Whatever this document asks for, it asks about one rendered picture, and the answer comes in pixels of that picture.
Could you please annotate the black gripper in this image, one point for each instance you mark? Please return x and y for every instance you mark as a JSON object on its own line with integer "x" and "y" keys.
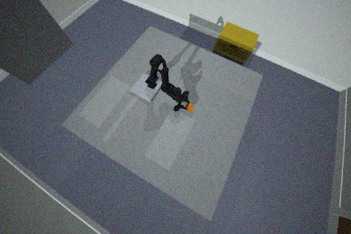
{"x": 179, "y": 106}

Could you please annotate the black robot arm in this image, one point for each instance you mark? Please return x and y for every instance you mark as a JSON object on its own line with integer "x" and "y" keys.
{"x": 166, "y": 87}

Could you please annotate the orange block with dark blue square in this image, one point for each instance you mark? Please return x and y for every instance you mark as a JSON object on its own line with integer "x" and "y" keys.
{"x": 189, "y": 106}

